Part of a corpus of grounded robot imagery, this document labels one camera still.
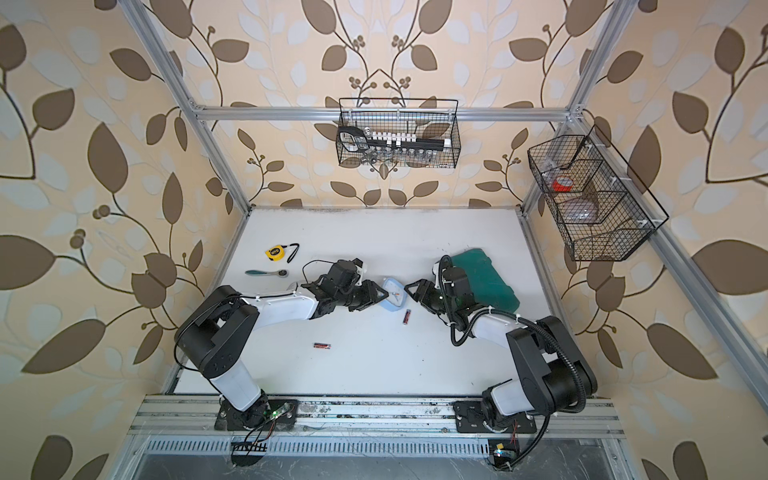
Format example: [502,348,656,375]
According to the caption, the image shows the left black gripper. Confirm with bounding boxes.
[334,280,390,310]

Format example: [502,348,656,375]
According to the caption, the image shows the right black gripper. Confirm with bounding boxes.
[406,278,456,315]

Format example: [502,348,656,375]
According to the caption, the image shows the light blue alarm clock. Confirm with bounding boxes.
[379,277,407,312]

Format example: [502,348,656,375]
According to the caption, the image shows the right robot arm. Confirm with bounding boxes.
[405,252,598,430]

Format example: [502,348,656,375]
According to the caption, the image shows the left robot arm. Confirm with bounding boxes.
[174,275,389,413]

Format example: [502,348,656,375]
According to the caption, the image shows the green plastic case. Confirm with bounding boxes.
[451,248,520,313]

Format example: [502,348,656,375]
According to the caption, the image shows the yellow tape measure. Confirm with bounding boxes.
[265,243,300,263]

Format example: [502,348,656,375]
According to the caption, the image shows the clear plastic bag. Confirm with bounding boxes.
[558,197,599,225]

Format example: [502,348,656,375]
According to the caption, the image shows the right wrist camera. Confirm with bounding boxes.
[441,266,470,291]

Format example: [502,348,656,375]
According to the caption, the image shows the teal handled ratchet tool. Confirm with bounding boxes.
[245,269,288,278]

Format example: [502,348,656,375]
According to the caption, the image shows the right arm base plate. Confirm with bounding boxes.
[452,400,537,434]

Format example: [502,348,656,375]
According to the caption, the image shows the socket bit rail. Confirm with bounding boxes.
[374,132,453,152]

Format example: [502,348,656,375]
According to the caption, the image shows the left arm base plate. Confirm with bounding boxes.
[214,398,299,431]

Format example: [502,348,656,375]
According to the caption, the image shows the back black wire basket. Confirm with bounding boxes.
[335,96,462,170]

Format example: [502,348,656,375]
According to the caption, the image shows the black wire basket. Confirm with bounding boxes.
[527,126,669,262]
[335,96,462,170]

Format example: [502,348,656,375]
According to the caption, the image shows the black handled scissors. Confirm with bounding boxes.
[337,126,386,153]

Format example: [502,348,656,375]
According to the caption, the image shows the right black wire basket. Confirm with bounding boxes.
[527,126,669,262]

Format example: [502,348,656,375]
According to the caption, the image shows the aluminium front rail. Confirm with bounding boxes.
[129,394,626,439]

